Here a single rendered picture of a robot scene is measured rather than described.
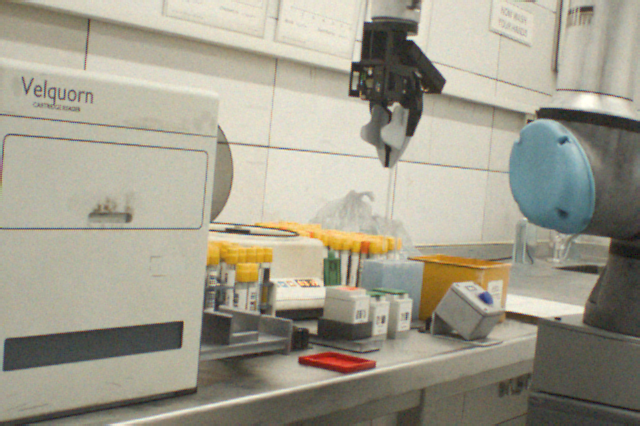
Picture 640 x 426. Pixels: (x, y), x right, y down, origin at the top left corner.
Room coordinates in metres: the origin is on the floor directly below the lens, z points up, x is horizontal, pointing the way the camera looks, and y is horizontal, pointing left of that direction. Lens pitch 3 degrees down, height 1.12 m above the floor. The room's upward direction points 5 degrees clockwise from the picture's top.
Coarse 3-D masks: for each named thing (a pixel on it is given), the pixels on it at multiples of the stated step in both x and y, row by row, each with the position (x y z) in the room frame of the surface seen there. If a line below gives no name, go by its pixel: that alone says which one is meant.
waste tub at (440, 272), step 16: (416, 256) 1.75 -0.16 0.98; (432, 256) 1.81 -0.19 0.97; (448, 256) 1.83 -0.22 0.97; (432, 272) 1.70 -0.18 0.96; (448, 272) 1.69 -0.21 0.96; (464, 272) 1.68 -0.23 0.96; (480, 272) 1.67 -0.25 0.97; (496, 272) 1.72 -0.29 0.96; (432, 288) 1.70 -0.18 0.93; (448, 288) 1.69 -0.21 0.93; (496, 288) 1.73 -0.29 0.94; (432, 304) 1.70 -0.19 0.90
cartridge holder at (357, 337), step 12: (324, 324) 1.39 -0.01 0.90; (336, 324) 1.38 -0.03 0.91; (348, 324) 1.37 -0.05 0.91; (360, 324) 1.39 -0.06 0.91; (372, 324) 1.41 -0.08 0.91; (312, 336) 1.40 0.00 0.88; (324, 336) 1.39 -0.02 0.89; (336, 336) 1.38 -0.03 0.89; (348, 336) 1.37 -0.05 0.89; (360, 336) 1.39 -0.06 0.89; (348, 348) 1.37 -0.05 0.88; (360, 348) 1.36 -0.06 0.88; (372, 348) 1.38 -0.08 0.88
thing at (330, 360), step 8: (328, 352) 1.30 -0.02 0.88; (336, 352) 1.30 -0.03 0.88; (304, 360) 1.25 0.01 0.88; (312, 360) 1.24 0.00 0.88; (320, 360) 1.28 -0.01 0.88; (328, 360) 1.28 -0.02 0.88; (336, 360) 1.29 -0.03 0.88; (344, 360) 1.29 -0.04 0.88; (352, 360) 1.29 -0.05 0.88; (360, 360) 1.28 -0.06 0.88; (368, 360) 1.28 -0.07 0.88; (328, 368) 1.23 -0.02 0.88; (336, 368) 1.23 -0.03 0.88; (344, 368) 1.22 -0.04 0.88; (352, 368) 1.23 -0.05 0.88; (360, 368) 1.24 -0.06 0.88; (368, 368) 1.26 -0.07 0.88
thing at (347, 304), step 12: (336, 288) 1.40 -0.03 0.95; (348, 288) 1.41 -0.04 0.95; (360, 288) 1.41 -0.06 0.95; (324, 300) 1.40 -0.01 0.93; (336, 300) 1.39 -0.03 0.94; (348, 300) 1.38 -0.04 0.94; (360, 300) 1.39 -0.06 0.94; (324, 312) 1.40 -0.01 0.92; (336, 312) 1.39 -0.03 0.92; (348, 312) 1.38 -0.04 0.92; (360, 312) 1.39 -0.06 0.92
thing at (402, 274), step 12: (372, 264) 1.59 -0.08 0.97; (384, 264) 1.57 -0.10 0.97; (396, 264) 1.59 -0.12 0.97; (408, 264) 1.62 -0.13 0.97; (420, 264) 1.64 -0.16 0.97; (372, 276) 1.58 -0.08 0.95; (384, 276) 1.58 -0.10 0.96; (396, 276) 1.60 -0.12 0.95; (408, 276) 1.62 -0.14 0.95; (420, 276) 1.64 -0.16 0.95; (372, 288) 1.58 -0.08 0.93; (396, 288) 1.60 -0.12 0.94; (408, 288) 1.62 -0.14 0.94; (420, 288) 1.64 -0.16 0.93; (420, 324) 1.63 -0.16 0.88
